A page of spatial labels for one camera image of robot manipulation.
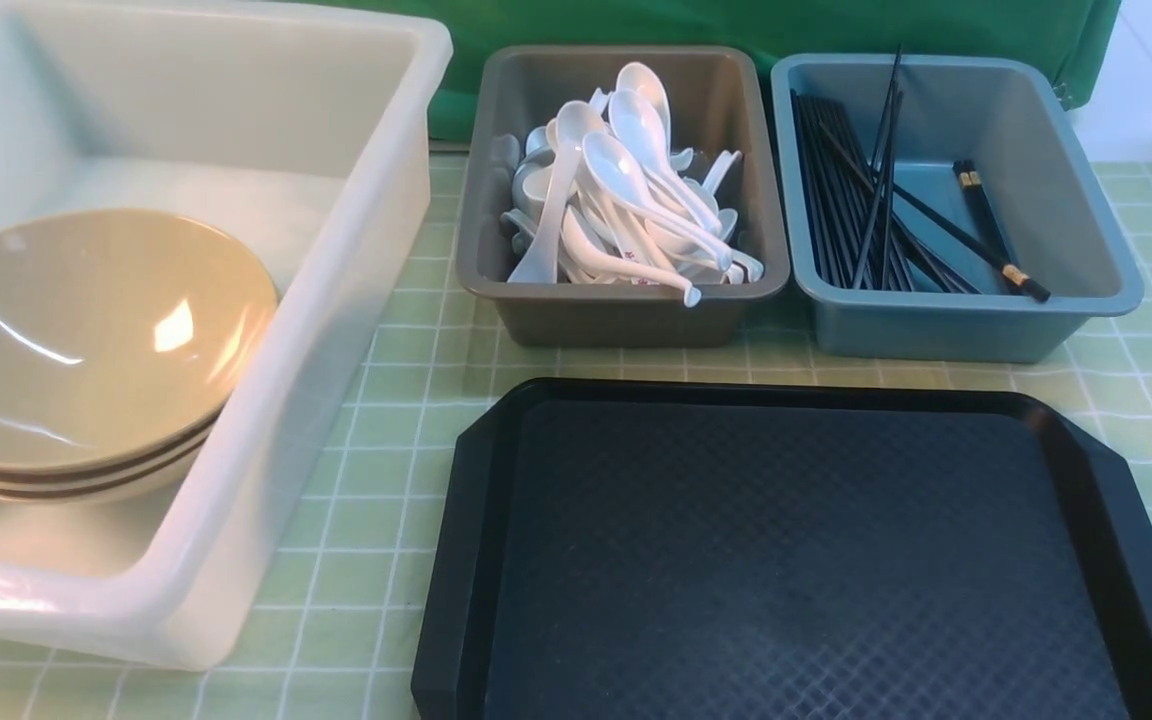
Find black chopstick pair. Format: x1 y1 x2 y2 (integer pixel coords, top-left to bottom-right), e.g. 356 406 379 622
851 45 902 290

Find white soup spoon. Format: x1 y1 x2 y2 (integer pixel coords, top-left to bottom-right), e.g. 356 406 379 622
582 131 733 273

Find pile of black chopsticks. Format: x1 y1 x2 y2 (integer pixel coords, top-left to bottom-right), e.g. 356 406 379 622
790 88 1051 304

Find grey plastic spoon bin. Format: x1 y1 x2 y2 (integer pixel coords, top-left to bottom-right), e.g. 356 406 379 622
453 45 791 348

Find large white plastic tub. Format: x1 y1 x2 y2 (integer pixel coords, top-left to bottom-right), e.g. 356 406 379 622
0 1 452 670

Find green checkered tablecloth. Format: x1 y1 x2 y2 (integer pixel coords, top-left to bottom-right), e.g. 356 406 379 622
0 154 1152 719

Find green backdrop cloth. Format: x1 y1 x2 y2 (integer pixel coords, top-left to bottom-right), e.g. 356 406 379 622
276 0 1124 141

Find stacked tan bowls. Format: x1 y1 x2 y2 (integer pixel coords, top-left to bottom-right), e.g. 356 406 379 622
0 209 279 503

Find black serving tray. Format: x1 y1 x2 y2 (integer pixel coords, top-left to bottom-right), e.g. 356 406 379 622
410 378 1152 719

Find blue plastic chopstick bin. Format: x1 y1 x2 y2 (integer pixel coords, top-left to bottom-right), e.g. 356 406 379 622
771 53 1143 364

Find pile of white spoons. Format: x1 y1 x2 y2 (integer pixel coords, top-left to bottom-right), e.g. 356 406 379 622
500 61 765 306

